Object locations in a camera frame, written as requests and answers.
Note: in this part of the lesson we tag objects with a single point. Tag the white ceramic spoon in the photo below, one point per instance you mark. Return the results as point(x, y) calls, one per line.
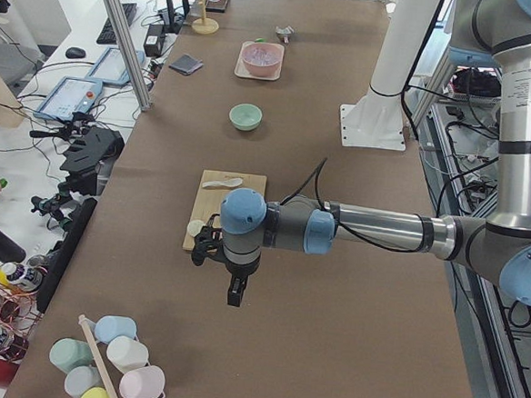
point(227, 183)

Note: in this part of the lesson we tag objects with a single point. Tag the cream plastic tray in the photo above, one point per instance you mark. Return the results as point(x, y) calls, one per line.
point(241, 72)

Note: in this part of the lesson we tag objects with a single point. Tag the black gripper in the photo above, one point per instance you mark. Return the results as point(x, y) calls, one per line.
point(239, 270)

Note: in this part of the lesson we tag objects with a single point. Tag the pink bowl of ice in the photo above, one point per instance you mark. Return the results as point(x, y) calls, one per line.
point(262, 59)

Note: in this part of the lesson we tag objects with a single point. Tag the blue teach pendant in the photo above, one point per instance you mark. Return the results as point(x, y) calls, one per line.
point(110, 68)
point(71, 95)

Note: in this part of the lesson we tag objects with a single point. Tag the grey folded cloth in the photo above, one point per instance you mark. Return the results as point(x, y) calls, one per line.
point(186, 65)

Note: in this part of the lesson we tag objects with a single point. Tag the green ceramic bowl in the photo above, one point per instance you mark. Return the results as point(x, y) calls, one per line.
point(245, 117)

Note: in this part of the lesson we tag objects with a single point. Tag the metal ice scoop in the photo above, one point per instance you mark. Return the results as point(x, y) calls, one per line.
point(284, 34)

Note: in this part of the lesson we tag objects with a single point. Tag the wooden cutting board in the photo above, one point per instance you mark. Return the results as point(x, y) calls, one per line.
point(240, 209)

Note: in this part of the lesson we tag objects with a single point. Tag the aluminium frame post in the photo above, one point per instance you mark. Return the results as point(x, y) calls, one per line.
point(116, 14)

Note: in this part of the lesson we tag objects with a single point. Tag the black computer mouse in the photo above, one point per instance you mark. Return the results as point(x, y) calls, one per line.
point(75, 52)

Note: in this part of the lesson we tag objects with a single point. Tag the rack of pastel cups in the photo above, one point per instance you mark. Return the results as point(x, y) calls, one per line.
point(109, 362)

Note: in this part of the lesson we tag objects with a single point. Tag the wooden cup tree stand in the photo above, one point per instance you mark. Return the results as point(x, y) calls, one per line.
point(204, 25)

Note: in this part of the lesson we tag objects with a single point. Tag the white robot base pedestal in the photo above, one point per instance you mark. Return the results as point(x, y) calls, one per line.
point(376, 121)

